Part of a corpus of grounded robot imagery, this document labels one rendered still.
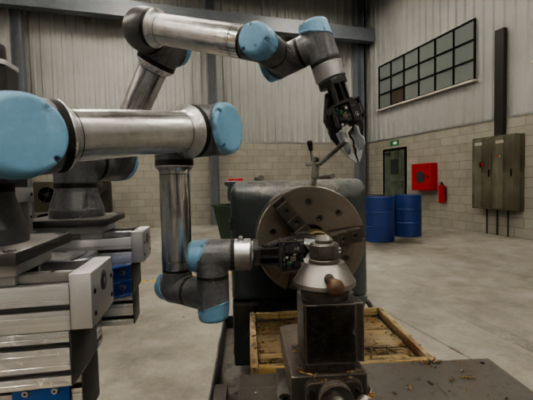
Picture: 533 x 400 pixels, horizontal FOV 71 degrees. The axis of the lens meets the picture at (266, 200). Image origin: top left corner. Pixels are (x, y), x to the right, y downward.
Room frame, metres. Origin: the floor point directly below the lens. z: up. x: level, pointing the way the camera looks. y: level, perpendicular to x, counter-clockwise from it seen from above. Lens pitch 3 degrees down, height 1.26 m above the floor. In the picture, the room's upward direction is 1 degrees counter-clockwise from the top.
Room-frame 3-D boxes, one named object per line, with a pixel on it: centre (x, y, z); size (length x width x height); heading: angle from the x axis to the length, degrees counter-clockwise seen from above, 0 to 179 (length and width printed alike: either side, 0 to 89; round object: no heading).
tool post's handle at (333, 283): (0.42, -0.07, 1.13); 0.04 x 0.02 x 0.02; 3
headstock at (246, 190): (1.51, -0.08, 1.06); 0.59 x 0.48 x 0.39; 3
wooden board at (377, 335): (0.84, -0.13, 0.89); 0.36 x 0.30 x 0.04; 93
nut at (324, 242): (0.47, -0.07, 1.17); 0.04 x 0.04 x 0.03
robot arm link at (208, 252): (0.88, 0.13, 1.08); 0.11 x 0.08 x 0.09; 92
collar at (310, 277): (0.47, -0.07, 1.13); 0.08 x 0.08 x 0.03
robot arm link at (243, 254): (0.88, 0.06, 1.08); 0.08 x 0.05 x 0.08; 2
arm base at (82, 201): (1.10, 0.56, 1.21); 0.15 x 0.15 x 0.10
